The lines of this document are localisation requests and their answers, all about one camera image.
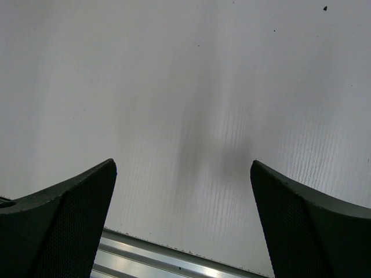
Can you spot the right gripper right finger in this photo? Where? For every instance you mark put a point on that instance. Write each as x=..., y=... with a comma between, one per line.
x=309, y=233

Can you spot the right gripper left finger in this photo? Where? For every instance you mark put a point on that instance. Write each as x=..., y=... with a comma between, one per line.
x=55, y=232

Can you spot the aluminium mounting rail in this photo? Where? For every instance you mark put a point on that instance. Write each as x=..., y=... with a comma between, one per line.
x=125, y=256

